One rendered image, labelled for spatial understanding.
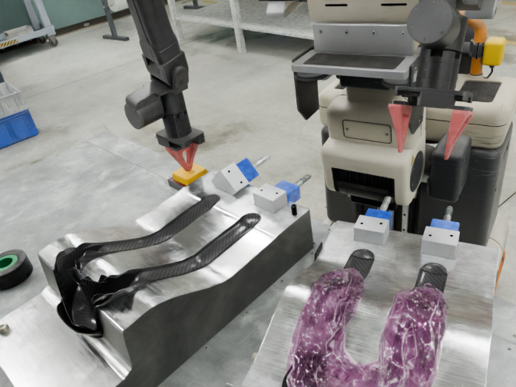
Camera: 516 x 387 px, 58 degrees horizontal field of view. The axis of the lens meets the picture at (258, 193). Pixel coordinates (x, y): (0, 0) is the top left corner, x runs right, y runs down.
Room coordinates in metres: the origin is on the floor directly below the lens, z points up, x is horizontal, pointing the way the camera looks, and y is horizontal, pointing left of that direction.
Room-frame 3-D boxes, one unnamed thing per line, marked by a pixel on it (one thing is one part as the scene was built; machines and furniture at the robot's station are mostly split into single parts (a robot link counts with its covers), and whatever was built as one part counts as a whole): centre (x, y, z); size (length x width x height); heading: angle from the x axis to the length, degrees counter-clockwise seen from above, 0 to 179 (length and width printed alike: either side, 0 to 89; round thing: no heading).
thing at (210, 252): (0.59, 0.17, 0.92); 0.35 x 0.16 x 0.09; 131
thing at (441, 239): (0.57, -0.29, 0.86); 0.13 x 0.05 x 0.05; 148
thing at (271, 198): (0.71, -0.06, 0.89); 0.13 x 0.05 x 0.05; 130
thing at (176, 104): (0.95, 0.15, 1.02); 0.07 x 0.06 x 0.07; 131
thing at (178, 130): (0.95, 0.15, 0.96); 0.10 x 0.07 x 0.07; 41
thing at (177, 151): (0.96, 0.16, 0.88); 0.07 x 0.07 x 0.09; 41
